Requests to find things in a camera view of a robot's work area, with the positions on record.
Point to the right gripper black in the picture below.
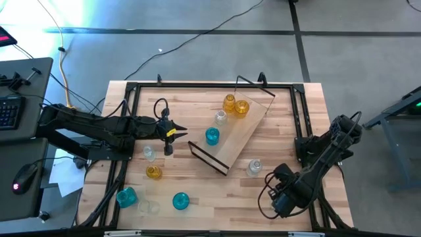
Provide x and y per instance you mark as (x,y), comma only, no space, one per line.
(284,204)

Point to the black aluminium table frame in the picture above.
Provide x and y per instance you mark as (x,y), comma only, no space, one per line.
(213,85)

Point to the amber textured wide vase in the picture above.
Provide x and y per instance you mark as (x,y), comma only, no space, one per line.
(241,108)

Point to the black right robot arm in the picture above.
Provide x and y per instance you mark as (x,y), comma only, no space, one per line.
(329,151)

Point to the dark grey desk top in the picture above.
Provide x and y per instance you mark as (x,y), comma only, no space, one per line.
(19,204)
(39,98)

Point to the clear ribbed wide-neck vase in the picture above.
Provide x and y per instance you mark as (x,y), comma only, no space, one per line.
(149,153)

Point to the black device red display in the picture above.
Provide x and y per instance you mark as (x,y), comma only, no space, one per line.
(6,37)

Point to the black device green light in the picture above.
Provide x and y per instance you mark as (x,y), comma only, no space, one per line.
(417,107)

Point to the amber ribbed glass vase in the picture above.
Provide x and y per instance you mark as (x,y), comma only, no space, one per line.
(153,172)

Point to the black round knob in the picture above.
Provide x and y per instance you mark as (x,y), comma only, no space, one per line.
(43,216)

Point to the white paper sheet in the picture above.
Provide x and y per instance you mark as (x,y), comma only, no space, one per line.
(65,177)

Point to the grey metal stand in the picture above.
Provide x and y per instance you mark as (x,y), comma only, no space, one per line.
(396,158)

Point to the black floor tape strip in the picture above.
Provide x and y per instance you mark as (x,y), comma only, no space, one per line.
(230,32)
(297,39)

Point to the black computer keyboard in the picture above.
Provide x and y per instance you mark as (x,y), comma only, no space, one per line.
(10,113)

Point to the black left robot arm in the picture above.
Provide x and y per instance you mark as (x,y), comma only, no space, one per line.
(98,126)

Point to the black diagonal support beam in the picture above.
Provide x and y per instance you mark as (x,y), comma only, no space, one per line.
(62,141)

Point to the amber narrow-neck glass vase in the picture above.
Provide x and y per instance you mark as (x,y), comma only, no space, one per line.
(229,103)

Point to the black computer mouse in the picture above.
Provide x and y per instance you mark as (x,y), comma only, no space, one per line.
(24,179)

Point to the yellow tape piece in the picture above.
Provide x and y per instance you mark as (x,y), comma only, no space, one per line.
(171,132)

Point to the black desk clamp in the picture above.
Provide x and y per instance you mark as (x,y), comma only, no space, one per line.
(14,82)

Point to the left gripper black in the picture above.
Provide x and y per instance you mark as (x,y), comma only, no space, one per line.
(164,130)

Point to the wooden shelf black metal frame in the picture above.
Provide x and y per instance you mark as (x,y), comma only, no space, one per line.
(237,138)

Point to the clear round-bodied glass vase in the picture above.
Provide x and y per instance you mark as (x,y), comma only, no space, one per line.
(221,117)

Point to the silver bracket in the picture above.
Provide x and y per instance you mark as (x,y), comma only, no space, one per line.
(121,233)
(306,234)

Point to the clear ribbed glass bottle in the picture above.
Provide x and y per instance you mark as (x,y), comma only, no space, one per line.
(254,167)

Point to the teal diamond-pattern glass vase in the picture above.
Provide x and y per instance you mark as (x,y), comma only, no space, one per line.
(212,136)

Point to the teal medallion glass vase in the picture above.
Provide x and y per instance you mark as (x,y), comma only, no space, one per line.
(181,201)

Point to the black table clamp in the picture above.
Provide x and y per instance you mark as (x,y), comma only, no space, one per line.
(262,77)
(159,79)

